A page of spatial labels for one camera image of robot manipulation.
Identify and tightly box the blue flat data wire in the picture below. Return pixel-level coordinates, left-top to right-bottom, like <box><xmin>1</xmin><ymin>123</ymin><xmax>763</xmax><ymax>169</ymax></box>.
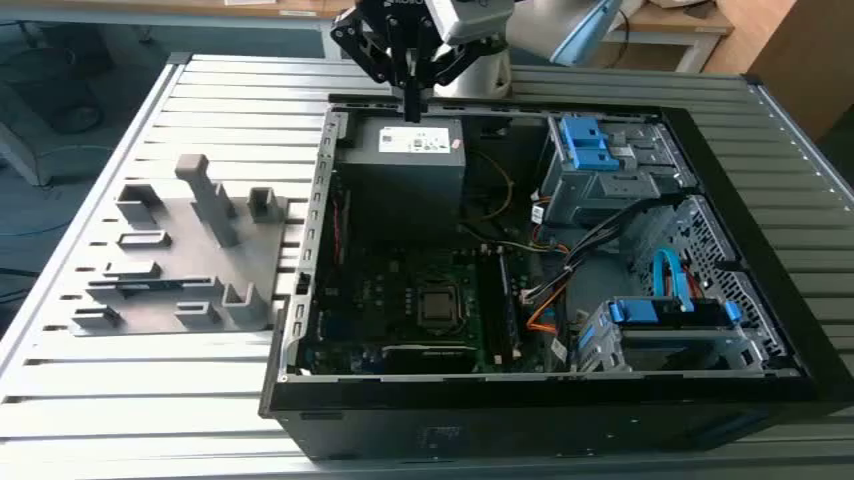
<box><xmin>649</xmin><ymin>247</ymin><xmax>696</xmax><ymax>315</ymax></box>

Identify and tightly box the metal disk bay cage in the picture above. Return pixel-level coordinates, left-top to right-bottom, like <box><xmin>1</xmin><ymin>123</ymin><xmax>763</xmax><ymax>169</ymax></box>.
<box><xmin>573</xmin><ymin>297</ymin><xmax>772</xmax><ymax>374</ymax></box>

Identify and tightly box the dark green motherboard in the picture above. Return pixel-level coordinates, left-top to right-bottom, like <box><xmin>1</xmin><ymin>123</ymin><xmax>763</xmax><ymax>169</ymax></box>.
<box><xmin>311</xmin><ymin>239</ymin><xmax>572</xmax><ymax>375</ymax></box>

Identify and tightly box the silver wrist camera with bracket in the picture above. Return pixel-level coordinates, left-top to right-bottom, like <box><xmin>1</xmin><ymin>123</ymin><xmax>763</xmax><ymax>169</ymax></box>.
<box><xmin>424</xmin><ymin>0</ymin><xmax>516</xmax><ymax>45</ymax></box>

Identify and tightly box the orange wire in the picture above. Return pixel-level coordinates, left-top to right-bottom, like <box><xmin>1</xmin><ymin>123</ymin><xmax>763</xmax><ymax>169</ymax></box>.
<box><xmin>524</xmin><ymin>279</ymin><xmax>576</xmax><ymax>334</ymax></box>

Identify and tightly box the grey plastic parts rack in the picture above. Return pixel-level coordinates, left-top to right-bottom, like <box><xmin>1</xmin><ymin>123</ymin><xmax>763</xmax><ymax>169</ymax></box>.
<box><xmin>65</xmin><ymin>153</ymin><xmax>289</xmax><ymax>337</ymax></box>

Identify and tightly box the metal drive cage with latches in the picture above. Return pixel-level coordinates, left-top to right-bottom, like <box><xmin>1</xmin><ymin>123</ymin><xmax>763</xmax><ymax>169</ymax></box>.
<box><xmin>537</xmin><ymin>113</ymin><xmax>700</xmax><ymax>241</ymax></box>

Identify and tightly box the blue disk carrier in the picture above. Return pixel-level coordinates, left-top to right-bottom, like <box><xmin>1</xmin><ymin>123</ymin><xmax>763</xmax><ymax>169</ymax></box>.
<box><xmin>607</xmin><ymin>296</ymin><xmax>743</xmax><ymax>331</ymax></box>

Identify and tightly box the black graphics card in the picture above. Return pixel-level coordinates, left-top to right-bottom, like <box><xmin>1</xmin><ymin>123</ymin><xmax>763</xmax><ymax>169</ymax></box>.
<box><xmin>380</xmin><ymin>342</ymin><xmax>480</xmax><ymax>374</ymax></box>

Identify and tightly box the wooden desk with white frame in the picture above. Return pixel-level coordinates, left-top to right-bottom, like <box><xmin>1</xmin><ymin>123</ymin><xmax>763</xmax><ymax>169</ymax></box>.
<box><xmin>0</xmin><ymin>0</ymin><xmax>735</xmax><ymax>74</ymax></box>

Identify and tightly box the silver CPU in socket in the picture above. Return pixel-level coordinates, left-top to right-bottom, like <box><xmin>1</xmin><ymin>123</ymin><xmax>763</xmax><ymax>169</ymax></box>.
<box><xmin>417</xmin><ymin>287</ymin><xmax>465</xmax><ymax>326</ymax></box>

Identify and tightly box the wooden cabinet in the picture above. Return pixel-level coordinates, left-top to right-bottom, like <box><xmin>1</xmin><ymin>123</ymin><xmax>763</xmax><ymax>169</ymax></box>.
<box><xmin>699</xmin><ymin>0</ymin><xmax>854</xmax><ymax>144</ymax></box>

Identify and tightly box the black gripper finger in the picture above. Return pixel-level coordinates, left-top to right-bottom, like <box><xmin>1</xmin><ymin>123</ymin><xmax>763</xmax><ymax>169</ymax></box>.
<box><xmin>412</xmin><ymin>39</ymin><xmax>512</xmax><ymax>124</ymax></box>
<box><xmin>328</xmin><ymin>8</ymin><xmax>416</xmax><ymax>124</ymax></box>

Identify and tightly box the yellow wire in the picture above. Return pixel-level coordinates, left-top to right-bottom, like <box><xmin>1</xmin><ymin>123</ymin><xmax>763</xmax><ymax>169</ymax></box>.
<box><xmin>465</xmin><ymin>149</ymin><xmax>516</xmax><ymax>224</ymax></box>

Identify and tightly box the grey power supply unit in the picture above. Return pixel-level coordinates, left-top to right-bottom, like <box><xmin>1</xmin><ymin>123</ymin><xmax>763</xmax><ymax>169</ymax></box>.
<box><xmin>335</xmin><ymin>117</ymin><xmax>467</xmax><ymax>241</ymax></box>

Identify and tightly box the white furniture leg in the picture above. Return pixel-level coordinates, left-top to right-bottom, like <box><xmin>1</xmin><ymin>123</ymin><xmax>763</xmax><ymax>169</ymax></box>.
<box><xmin>0</xmin><ymin>119</ymin><xmax>49</xmax><ymax>186</ymax></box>

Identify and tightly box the black open PC case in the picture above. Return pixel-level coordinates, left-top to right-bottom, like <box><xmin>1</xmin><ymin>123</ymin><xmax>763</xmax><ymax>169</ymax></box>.
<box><xmin>257</xmin><ymin>92</ymin><xmax>852</xmax><ymax>461</ymax></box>

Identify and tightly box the blue drive bay latch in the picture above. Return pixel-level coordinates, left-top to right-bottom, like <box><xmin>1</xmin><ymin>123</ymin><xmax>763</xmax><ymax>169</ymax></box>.
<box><xmin>572</xmin><ymin>144</ymin><xmax>620</xmax><ymax>172</ymax></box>
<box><xmin>559</xmin><ymin>116</ymin><xmax>607</xmax><ymax>150</ymax></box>

